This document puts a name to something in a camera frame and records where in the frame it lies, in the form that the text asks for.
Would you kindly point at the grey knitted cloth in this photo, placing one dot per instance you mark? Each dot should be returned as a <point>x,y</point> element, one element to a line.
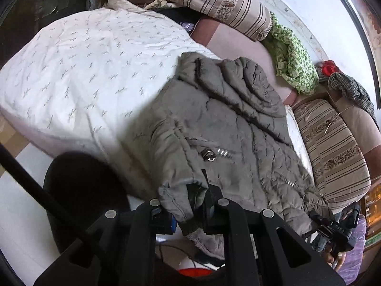
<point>348,85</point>

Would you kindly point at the olive quilted hooded jacket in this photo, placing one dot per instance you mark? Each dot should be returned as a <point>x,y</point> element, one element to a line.
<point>238,143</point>

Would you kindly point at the dark round object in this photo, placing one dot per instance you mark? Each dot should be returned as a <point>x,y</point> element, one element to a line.
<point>83,184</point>

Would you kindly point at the wooden cabinet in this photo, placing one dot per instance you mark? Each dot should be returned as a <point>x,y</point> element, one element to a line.
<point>372,214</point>

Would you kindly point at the black metal bar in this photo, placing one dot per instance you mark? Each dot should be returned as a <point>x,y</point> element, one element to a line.
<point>369,56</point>

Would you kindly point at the red cloth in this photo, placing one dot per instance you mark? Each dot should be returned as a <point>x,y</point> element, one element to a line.
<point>329,68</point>

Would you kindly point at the person's right hand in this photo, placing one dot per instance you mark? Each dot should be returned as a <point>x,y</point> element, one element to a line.
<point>336,259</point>

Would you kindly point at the cream cloth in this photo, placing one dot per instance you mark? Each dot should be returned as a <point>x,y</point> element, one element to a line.
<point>160,3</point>

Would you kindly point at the white leaf-print duvet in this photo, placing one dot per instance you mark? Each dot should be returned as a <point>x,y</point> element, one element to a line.
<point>89,74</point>

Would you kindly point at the white and red container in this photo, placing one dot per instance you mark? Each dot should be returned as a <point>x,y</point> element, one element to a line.
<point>193,266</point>

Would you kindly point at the wooden door with glass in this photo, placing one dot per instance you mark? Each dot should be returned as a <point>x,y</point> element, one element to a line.
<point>44,3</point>

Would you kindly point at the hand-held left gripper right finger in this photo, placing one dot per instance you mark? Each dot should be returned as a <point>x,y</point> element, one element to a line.
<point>212,216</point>

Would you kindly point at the black cloth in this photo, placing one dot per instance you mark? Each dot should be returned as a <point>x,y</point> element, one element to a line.
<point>172,16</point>

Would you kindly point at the striped floral rolled quilt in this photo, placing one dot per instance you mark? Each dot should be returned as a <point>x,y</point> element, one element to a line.
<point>214,0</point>

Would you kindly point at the green patterned blanket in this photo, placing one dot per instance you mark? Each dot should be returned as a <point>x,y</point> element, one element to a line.
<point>294,62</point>

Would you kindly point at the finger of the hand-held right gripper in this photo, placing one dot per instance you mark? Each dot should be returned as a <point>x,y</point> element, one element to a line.
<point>320,225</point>

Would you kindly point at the striped floral cushion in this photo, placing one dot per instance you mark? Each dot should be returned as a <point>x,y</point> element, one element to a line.
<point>327,143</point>

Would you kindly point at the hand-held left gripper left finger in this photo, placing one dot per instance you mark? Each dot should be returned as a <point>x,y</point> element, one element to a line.
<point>169,225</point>

